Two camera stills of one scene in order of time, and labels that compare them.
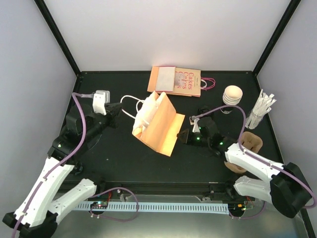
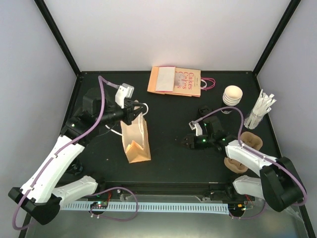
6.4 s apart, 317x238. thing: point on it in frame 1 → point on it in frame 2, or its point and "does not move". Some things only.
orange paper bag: x=156 y=123 → x=135 y=138
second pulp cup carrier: x=251 y=142 does not move
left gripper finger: x=112 y=108 → x=136 y=112
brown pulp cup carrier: x=234 y=168 does not move
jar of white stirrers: x=261 y=107 does not move
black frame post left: x=58 y=36 does not move
